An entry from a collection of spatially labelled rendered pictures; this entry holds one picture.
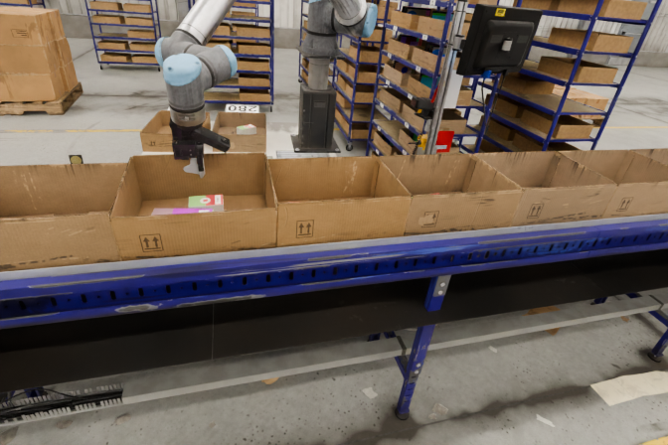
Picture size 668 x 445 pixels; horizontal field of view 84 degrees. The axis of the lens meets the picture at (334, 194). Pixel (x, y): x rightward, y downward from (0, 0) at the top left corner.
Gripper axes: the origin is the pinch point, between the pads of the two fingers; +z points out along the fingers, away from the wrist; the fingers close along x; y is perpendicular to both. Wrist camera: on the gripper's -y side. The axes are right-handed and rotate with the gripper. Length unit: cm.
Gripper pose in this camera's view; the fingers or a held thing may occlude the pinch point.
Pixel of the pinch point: (203, 173)
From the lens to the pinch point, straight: 125.3
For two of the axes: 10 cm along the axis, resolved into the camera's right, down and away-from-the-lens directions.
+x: 2.2, 7.0, -6.8
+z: -1.5, 7.1, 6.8
